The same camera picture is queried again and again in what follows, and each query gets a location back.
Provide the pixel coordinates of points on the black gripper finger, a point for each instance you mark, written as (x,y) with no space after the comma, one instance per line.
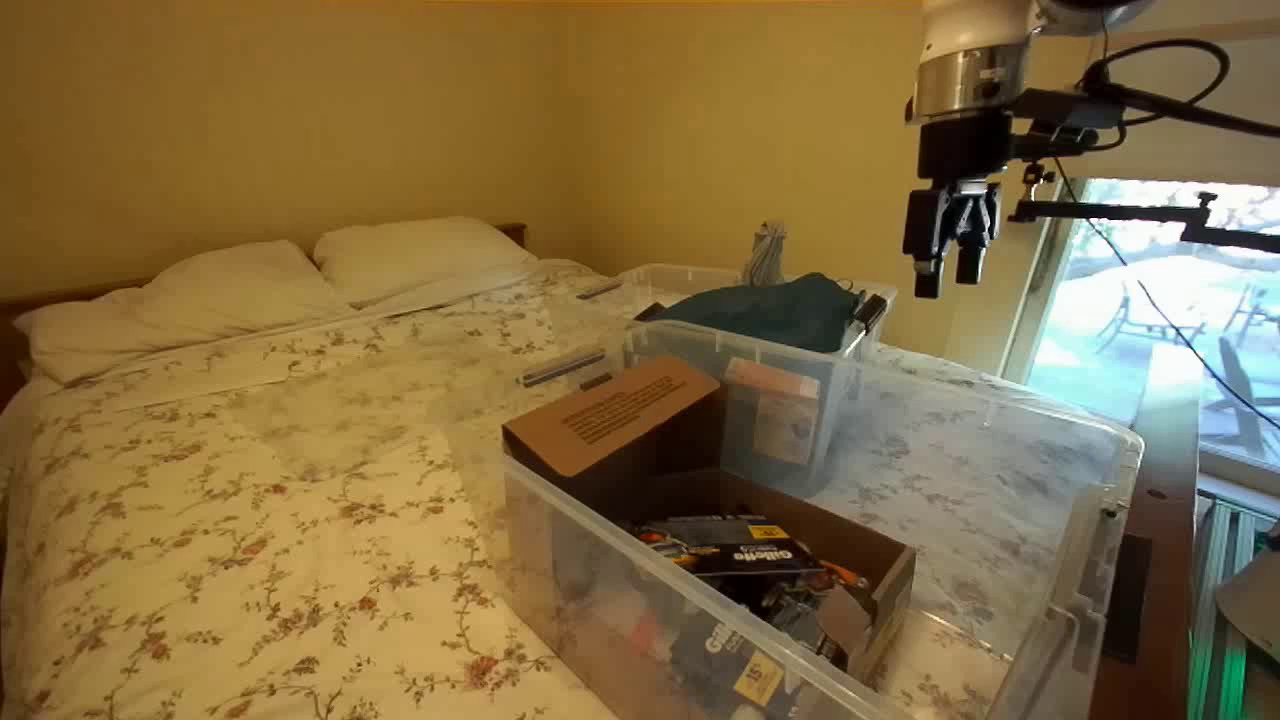
(969,263)
(924,278)

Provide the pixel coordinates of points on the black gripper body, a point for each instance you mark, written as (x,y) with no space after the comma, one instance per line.
(958,183)

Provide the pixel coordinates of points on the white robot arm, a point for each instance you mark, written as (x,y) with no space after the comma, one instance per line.
(969,85)

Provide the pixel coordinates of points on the brown cardboard box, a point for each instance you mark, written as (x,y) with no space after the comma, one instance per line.
(641,450)

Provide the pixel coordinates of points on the dark teal cloth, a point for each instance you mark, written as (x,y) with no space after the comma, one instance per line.
(805,315)

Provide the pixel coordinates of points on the small clear plastic bin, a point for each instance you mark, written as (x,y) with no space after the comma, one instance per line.
(781,400)

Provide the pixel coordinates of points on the large clear plastic bin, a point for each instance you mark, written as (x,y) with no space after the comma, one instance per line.
(950,556)

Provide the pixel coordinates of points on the right white pillow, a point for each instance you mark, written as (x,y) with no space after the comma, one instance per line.
(434,259)

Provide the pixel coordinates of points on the white pillow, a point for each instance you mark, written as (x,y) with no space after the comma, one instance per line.
(434,259)
(195,300)

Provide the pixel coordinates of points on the floral bed duvet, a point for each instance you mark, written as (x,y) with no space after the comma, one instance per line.
(287,526)

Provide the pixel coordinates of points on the left white pillow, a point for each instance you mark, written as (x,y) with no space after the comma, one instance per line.
(195,300)

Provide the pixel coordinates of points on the window with white frame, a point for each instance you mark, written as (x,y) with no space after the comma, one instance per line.
(1121,293)

